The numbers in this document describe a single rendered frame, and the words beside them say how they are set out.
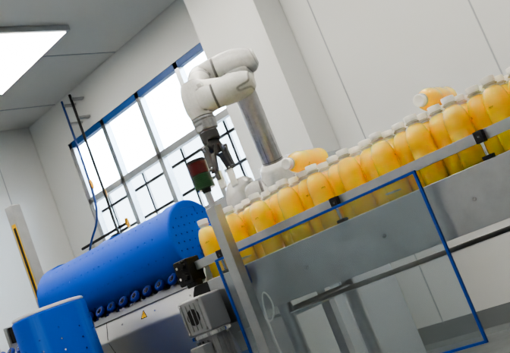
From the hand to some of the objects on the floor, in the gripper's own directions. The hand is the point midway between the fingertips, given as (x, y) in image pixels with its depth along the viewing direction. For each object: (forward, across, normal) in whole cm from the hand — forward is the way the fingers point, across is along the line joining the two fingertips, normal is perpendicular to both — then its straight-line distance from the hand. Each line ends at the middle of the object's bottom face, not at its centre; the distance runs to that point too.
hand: (227, 179), depth 311 cm
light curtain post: (+122, -23, -163) cm, 205 cm away
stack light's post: (+124, +44, +25) cm, 134 cm away
